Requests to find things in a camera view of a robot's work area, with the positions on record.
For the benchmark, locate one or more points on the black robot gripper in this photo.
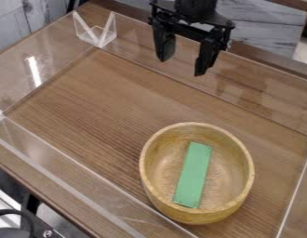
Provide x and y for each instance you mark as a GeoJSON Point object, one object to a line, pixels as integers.
{"type": "Point", "coordinates": [193, 19]}

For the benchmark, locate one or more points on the green rectangular block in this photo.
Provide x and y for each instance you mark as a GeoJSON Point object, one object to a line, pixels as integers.
{"type": "Point", "coordinates": [191, 182]}

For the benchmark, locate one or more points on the brown wooden bowl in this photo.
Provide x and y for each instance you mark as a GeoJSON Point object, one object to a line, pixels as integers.
{"type": "Point", "coordinates": [231, 172]}

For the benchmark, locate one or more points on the black metal table leg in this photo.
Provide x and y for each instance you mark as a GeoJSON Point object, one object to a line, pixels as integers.
{"type": "Point", "coordinates": [30, 203]}

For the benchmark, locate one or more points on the clear acrylic corner bracket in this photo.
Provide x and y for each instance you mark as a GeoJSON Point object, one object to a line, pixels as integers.
{"type": "Point", "coordinates": [97, 36]}

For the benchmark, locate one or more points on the clear acrylic tray wall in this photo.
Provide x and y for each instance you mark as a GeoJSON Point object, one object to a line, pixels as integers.
{"type": "Point", "coordinates": [60, 168]}

